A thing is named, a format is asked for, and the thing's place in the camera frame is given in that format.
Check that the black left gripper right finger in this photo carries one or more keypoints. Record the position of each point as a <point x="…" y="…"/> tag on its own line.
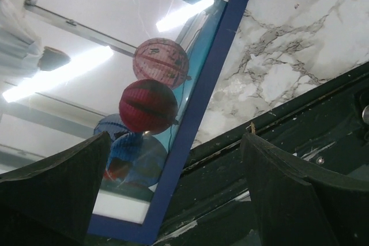
<point x="299" y="203"/>

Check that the blue wooden picture frame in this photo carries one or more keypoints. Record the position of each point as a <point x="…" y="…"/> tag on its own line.
<point x="201" y="107"/>

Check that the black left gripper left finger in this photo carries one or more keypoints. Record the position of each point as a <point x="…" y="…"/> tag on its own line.
<point x="51" y="201"/>

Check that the photo print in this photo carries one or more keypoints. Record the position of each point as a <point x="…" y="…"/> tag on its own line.
<point x="71" y="69"/>

